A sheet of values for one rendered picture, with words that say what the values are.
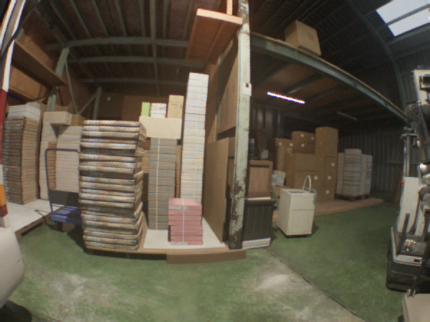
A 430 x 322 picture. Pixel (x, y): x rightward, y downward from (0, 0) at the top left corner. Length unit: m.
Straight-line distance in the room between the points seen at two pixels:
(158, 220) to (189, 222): 0.47
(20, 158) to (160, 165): 2.07
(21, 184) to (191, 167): 2.38
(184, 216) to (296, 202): 1.21
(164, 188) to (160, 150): 0.39
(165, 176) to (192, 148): 0.39
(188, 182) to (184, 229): 0.52
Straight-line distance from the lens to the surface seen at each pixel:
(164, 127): 1.91
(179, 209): 1.57
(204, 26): 2.18
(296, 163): 3.77
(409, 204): 1.98
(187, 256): 1.57
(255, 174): 1.73
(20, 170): 3.02
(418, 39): 9.19
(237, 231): 1.69
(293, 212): 2.16
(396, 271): 1.58
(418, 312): 1.20
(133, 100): 6.01
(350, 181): 4.83
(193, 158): 1.90
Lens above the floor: 0.85
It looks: level
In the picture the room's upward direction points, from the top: 3 degrees clockwise
